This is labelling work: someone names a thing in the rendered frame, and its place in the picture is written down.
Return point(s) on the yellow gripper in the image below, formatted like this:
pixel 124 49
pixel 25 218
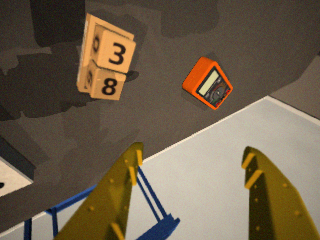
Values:
pixel 276 209

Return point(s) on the orange digital multimeter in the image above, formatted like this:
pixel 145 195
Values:
pixel 207 82

